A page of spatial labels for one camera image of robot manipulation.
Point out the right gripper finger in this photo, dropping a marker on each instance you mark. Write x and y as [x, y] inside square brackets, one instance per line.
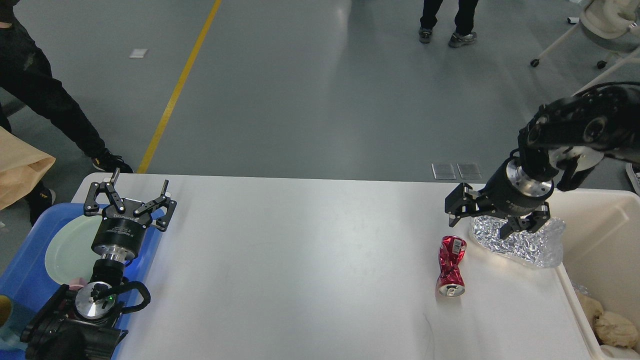
[531, 223]
[465, 202]

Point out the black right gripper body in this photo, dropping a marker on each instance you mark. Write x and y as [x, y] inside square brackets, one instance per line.
[513, 193]

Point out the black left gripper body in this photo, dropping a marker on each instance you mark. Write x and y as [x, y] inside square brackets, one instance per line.
[125, 231]

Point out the light green plate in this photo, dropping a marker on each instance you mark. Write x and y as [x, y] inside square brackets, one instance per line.
[70, 254]

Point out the pink ribbed mug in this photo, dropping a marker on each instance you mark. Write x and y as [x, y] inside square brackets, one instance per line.
[77, 284]

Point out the dark teal mug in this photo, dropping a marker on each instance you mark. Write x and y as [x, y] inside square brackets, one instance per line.
[14, 317]

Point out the brown paper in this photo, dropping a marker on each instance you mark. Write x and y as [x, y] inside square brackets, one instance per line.
[613, 329]

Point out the white paper cup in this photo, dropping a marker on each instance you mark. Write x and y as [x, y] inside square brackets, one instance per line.
[618, 352]

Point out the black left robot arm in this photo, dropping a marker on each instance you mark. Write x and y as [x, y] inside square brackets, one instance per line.
[81, 324]

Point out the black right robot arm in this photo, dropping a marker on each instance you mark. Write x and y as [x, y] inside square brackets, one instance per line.
[557, 149]

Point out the crumpled foil right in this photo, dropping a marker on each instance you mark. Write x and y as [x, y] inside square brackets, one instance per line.
[541, 249]

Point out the floor plate right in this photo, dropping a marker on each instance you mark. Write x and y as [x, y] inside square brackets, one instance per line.
[469, 170]

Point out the floor plate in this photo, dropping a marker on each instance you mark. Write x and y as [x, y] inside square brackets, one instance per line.
[443, 171]
[469, 170]

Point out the floor plate left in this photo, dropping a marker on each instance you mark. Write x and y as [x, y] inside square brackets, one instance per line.
[443, 171]

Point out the beige plastic bin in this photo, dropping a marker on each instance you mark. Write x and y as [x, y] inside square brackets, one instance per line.
[601, 251]

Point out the paper bag held by person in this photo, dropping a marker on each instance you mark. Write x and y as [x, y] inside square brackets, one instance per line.
[22, 166]

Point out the crushed red can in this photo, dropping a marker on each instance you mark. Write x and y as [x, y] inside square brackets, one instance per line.
[450, 282]

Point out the blue plastic tray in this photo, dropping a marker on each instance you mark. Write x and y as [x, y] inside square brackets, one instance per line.
[26, 280]

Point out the person in black left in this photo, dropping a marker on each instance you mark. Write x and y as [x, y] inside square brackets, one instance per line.
[25, 73]

